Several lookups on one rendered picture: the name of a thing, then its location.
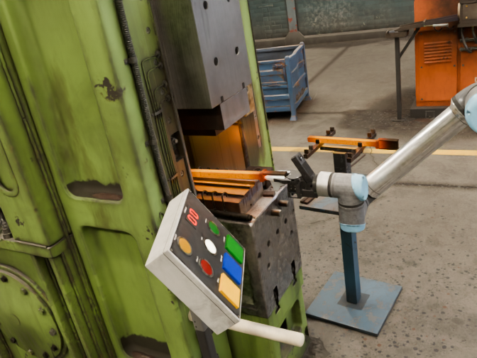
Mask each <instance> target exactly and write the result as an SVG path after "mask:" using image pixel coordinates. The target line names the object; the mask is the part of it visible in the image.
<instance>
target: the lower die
mask: <svg viewBox="0 0 477 358"><path fill-rule="evenodd" d="M218 179H227V180H245V181H255V185H254V186H253V187H252V188H251V186H250V185H238V184H229V183H212V182H203V181H194V186H195V189H197V191H198V194H197V196H196V198H197V199H198V200H199V201H200V202H201V203H202V204H203V202H202V191H203V190H206V191H207V193H208V195H207V194H206V192H205V191H204V193H203V197H204V203H205V207H206V208H207V209H208V210H213V209H214V206H213V203H212V192H213V191H214V190H215V191H217V196H216V193H215V192H214V194H213V198H214V204H215V208H216V210H218V211H224V207H223V203H222V200H221V194H222V193H223V192H224V191H225V192H227V195H228V197H226V194H225V193H224V195H223V199H224V205H225V209H226V211H227V212H238V213H245V214H246V213H247V211H249V210H250V208H251V207H252V206H253V205H254V204H255V203H256V202H257V200H258V199H259V198H260V197H261V196H262V195H263V184H262V182H260V180H255V179H238V178H218Z"/></svg>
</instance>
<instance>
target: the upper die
mask: <svg viewBox="0 0 477 358"><path fill-rule="evenodd" d="M177 112H178V115H179V119H180V124H181V127H182V129H196V130H226V129H227V128H229V127H230V126H231V125H232V124H234V123H235V122H236V121H238V120H239V119H240V118H241V117H243V116H244V115H246V114H247V113H249V112H250V107H249V102H248V94H247V89H246V87H244V88H243V89H242V90H240V91H239V92H237V93H236V94H234V95H233V96H231V97H229V98H228V99H226V100H225V101H223V102H221V104H219V105H217V106H216V107H215V108H213V109H177Z"/></svg>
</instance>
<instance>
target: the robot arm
mask: <svg viewBox="0 0 477 358"><path fill-rule="evenodd" d="M468 125H469V126H470V127H471V129H473V130H474V131H475V132H476V133H477V82H476V83H473V84H472V85H469V86H468V87H466V88H464V89H463V90H461V91H460V92H459V93H457V94H456V95H455V96H454V97H452V98H451V105H450V106H449V107H448V108H447V109H445V110H444V111H443V112H442V113H441V114H440V115H439V116H437V117H436V118H435V119H434V120H433V121H431V122H430V123H429V124H428V125H426V126H425V127H424V128H423V129H422V130H421V131H419V132H418V133H417V134H416V135H415V136H413V137H412V138H411V139H410V140H409V141H408V142H407V143H405V144H404V145H403V146H402V147H400V148H399V149H398V150H397V151H396V152H394V154H392V155H391V156H390V157H389V158H387V159H386V160H385V161H384V162H382V163H381V164H380V165H379V166H378V167H377V168H376V169H374V170H373V171H372V172H371V173H369V174H368V175H367V176H364V175H359V174H356V173H354V174H351V173H333V172H322V171H321V172H320V173H319V174H315V173H314V171H313V170H312V169H311V167H310V166H309V164H308V163H307V161H306V160H305V159H304V157H303V156H302V154H301V153H300V152H297V153H296V154H295V155H294V156H293V157H292V158H291V161H292V162H293V163H294V164H295V166H296V168H297V169H298V170H278V171H287V176H286V178H285V176H281V175H267V176H265V179H266V180H269V181H270V182H271V184H272V186H273V189H274V190H276V191H278V190H279V189H280V186H286V184H287V196H288V197H291V195H294V194H296V195H297V197H291V198H297V199H301V198H302V197H314V198H318V197H319V196H322V197H335V198H338V204H339V224H340V227H341V229H342V230H343V231H345V232H349V233H357V232H361V231H363V230H364V229H365V226H366V223H365V216H366V212H367V209H368V206H369V204H371V203H372V201H374V200H375V199H376V198H378V197H379V195H381V194H382V193H383V192H385V191H386V190H387V189H388V188H389V187H390V186H392V185H393V184H394V183H396V182H397V181H399V179H401V178H402V177H403V176H404V175H406V174H407V173H409V172H410V171H411V170H412V169H413V168H415V167H416V166H417V165H419V164H420V163H421V162H422V161H423V160H424V159H426V158H427V157H428V156H430V155H431V154H433V153H434V152H435V151H436V150H437V149H438V148H440V147H441V146H443V145H444V144H445V143H446V142H447V141H449V140H450V139H451V138H453V137H454V136H455V135H457V134H458V133H459V132H460V131H461V130H462V129H464V128H465V127H466V126H468Z"/></svg>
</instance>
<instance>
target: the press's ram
mask: <svg viewBox="0 0 477 358"><path fill-rule="evenodd" d="M153 5H154V9H155V15H156V18H157V22H158V27H159V31H160V37H161V41H162V44H163V50H164V53H165V59H166V62H167V66H168V72H169V75H170V81H171V84H172V90H173V93H174V97H175V102H176V106H177V109H213V108H215V107H216V106H217V105H219V104H221V102H223V101H225V100H226V99H228V98H229V97H231V96H233V95H234V94H236V93H237V92H239V91H240V90H242V89H243V88H244V87H246V86H248V85H249V84H251V83H252V80H251V72H250V67H249V62H248V53H247V49H246V40H245V35H244V31H243V22H242V18H241V9H240V4H239V0H153Z"/></svg>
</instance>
